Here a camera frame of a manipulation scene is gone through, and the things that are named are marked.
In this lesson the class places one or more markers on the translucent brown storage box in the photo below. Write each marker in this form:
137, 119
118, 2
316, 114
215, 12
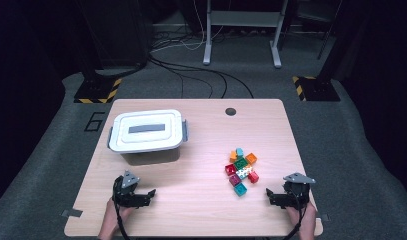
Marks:
151, 158

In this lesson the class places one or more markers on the small orange toy block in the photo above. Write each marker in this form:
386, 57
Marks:
233, 156

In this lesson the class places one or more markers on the light blue toy block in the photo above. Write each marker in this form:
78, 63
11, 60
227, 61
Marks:
239, 152

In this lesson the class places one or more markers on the white metal stand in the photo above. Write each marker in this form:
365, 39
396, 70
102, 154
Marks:
207, 50

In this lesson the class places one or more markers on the dark cabinet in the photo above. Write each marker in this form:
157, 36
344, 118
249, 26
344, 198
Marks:
124, 33

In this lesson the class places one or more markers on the magenta toy block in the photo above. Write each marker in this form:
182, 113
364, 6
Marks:
234, 180

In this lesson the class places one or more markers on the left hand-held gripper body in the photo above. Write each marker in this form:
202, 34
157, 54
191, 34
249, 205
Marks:
126, 193

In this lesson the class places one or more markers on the person's left hand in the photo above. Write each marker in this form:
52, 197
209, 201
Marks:
112, 216

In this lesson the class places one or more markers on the person's right hand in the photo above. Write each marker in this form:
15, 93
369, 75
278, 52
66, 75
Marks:
306, 220

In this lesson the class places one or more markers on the hollow red toy block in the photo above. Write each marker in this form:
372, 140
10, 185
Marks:
230, 169

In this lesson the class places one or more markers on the black table grommet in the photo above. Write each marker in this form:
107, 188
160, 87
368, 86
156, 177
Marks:
230, 111

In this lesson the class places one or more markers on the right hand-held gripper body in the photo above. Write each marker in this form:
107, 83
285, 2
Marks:
297, 193

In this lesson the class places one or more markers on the grey tape piece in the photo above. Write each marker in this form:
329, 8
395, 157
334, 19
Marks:
72, 212

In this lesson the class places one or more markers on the white dotted toy block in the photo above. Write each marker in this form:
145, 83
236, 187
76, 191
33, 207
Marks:
241, 174

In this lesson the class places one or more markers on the teal toy block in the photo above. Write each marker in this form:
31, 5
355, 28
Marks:
240, 189

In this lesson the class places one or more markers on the black striped stand base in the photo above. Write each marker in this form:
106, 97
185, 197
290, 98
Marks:
94, 90
319, 89

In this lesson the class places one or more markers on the white box lid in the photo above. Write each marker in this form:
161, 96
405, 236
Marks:
147, 140

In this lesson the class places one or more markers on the orange and white toy block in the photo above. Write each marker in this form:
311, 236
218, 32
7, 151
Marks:
248, 169

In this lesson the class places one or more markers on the green toy block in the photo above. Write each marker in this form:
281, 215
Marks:
240, 163

